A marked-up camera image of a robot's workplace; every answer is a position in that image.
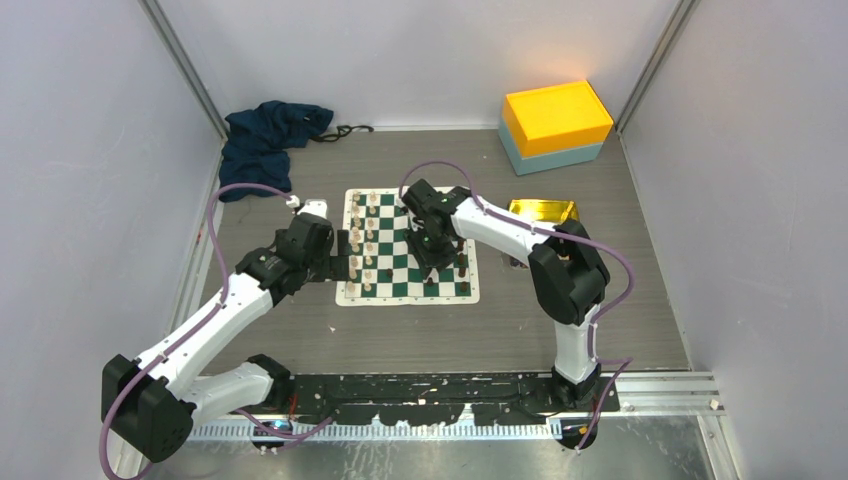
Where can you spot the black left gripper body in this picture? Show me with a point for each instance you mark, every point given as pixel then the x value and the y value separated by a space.
pixel 322 266

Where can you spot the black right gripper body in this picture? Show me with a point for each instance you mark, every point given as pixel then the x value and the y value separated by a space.
pixel 429 250

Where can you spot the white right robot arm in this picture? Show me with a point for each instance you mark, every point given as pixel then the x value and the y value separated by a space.
pixel 569 277

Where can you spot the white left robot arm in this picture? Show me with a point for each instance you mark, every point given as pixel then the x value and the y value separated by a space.
pixel 155 400

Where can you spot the green white chess mat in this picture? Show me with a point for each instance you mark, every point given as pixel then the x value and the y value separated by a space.
pixel 408 286

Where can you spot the dark blue cloth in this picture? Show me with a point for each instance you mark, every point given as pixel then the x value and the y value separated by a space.
pixel 256 150

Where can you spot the gold metal tin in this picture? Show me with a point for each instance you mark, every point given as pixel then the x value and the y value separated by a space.
pixel 545 210

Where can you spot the yellow and blue box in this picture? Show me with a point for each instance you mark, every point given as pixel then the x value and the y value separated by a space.
pixel 552 127

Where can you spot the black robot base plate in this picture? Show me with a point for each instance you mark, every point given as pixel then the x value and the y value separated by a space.
pixel 434 407

